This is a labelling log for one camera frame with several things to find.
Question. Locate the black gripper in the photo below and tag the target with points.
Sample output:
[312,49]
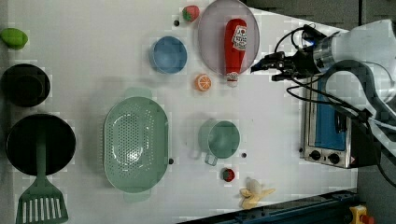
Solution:
[300,65]

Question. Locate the red plush ketchup bottle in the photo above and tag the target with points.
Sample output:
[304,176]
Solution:
[235,43]

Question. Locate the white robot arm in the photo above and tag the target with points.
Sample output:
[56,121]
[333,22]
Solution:
[357,68]

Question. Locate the translucent grey round plate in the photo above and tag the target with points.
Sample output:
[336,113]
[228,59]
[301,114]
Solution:
[211,32]

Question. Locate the orange slice toy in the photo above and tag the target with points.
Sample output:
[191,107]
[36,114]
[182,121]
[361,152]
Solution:
[202,82]

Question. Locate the silver toaster oven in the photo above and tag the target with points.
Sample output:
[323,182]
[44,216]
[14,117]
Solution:
[333,139]

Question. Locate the green measuring cup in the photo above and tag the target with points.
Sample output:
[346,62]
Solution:
[218,139]

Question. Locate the red plush strawberry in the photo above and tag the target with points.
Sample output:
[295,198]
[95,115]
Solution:
[190,13]

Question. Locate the blue bowl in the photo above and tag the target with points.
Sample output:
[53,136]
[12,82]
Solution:
[168,55]

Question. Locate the red tomato toy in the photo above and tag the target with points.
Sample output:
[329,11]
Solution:
[228,175]

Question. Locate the plush peeled banana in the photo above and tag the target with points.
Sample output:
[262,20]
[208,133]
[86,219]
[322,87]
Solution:
[253,193]

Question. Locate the green colander basket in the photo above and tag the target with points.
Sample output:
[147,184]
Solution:
[136,153]

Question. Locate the yellow red emergency button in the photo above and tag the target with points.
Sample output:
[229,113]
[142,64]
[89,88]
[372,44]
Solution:
[360,215]

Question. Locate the small black bowl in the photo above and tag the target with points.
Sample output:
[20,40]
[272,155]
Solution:
[25,85]

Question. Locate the green plush lime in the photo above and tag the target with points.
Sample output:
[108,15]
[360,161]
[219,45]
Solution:
[14,38]

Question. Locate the large black pan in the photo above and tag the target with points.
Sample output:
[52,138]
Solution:
[21,149]

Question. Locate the green slotted spatula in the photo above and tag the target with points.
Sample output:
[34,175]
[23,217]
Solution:
[42,202]

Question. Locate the blue metal rail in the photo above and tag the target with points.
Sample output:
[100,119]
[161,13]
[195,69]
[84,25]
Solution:
[329,208]

